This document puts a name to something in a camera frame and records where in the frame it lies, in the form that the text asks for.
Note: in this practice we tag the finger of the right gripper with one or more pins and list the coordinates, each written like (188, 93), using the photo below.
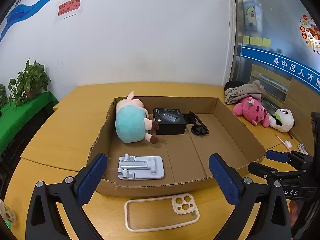
(277, 156)
(264, 171)

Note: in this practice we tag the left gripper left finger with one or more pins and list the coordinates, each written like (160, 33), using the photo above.
(44, 220)

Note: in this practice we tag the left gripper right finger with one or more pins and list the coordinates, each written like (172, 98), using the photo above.
(272, 220)

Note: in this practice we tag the black sunglasses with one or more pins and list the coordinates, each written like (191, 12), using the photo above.
(198, 127)

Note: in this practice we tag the white folding phone stand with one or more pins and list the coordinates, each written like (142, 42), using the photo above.
(140, 168)

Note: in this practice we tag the person's right hand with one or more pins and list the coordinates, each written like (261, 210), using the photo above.
(293, 206)

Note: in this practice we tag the pink pen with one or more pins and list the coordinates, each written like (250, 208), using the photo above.
(287, 147)

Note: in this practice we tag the small white clip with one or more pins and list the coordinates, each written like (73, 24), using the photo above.
(302, 149)

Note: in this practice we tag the white panda plush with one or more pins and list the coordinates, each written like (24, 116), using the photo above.
(282, 120)

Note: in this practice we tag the pink strawberry bear plush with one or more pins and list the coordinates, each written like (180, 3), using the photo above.
(252, 110)

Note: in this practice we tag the open cardboard box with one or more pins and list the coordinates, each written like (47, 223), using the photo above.
(185, 157)

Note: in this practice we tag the clear cream phone case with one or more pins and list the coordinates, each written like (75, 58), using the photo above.
(161, 213)

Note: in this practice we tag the green table cloth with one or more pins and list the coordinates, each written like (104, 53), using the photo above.
(13, 118)

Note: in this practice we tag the small black product box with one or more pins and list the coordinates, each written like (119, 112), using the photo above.
(170, 121)

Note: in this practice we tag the yellow sticky notes row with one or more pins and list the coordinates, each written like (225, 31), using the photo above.
(257, 41)

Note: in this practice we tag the new year door sticker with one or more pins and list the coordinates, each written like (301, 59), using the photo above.
(309, 32)

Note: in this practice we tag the potted green plant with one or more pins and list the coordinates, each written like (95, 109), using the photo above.
(3, 96)
(29, 82)

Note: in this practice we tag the pink pig plush teal dress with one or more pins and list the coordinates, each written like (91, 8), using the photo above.
(132, 121)

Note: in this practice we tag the cartoon sheep door poster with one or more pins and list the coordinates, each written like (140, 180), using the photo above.
(253, 16)

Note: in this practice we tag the red paper wall notice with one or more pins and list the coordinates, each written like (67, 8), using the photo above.
(68, 6)

